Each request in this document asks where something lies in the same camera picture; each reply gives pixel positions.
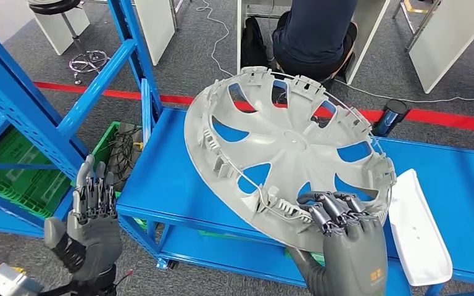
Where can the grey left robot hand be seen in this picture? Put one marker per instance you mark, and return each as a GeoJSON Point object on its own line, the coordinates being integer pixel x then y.
{"type": "Point", "coordinates": [94, 241]}

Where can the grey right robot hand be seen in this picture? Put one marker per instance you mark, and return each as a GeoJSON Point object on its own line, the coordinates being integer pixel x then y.
{"type": "Point", "coordinates": [355, 253]}

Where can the grey plastic wheel hubcap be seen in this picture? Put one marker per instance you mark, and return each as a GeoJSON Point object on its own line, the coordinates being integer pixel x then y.
{"type": "Point", "coordinates": [286, 155]}

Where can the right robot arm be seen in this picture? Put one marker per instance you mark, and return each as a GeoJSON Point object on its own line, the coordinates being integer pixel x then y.
{"type": "Point", "coordinates": [308, 273]}

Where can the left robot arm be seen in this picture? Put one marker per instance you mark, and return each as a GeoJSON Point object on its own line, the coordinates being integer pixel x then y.
{"type": "Point", "coordinates": [94, 288]}

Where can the white plastic part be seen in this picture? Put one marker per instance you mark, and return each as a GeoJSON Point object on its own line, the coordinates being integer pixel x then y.
{"type": "Point", "coordinates": [419, 237]}

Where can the green plastic crate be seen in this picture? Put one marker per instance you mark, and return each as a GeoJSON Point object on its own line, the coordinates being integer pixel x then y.
{"type": "Point", "coordinates": [16, 171]}
{"type": "Point", "coordinates": [106, 139]}

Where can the red barrier belt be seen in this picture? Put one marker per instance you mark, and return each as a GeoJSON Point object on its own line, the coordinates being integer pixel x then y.
{"type": "Point", "coordinates": [445, 118]}

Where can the person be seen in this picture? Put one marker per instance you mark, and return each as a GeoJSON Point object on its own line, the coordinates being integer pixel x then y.
{"type": "Point", "coordinates": [314, 32]}

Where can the black backpack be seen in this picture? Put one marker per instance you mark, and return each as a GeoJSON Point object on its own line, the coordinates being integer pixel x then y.
{"type": "Point", "coordinates": [253, 45]}

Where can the black stool chrome base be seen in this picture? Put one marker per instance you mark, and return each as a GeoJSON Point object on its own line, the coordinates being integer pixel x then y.
{"type": "Point", "coordinates": [53, 5]}

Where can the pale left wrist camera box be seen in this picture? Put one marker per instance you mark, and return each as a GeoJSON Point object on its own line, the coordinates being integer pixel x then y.
{"type": "Point", "coordinates": [8, 282]}

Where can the black barrier stanchion post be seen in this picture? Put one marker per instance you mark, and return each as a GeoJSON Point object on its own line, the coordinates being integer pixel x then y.
{"type": "Point", "coordinates": [388, 118]}

